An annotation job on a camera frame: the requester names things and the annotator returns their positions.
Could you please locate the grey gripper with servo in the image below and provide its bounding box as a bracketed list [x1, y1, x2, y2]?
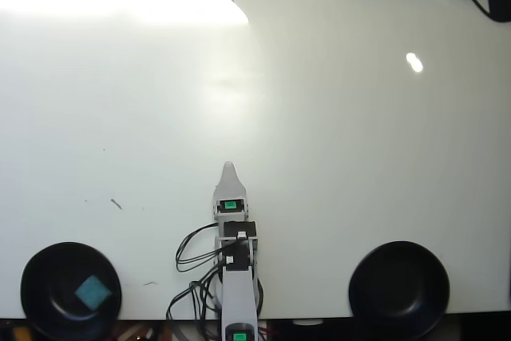
[212, 161, 250, 221]

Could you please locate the blue foam cube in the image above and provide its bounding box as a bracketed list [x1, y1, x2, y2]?
[74, 274, 113, 311]

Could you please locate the black round bowl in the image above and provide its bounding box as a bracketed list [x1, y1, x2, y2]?
[19, 241, 123, 341]
[347, 240, 452, 340]

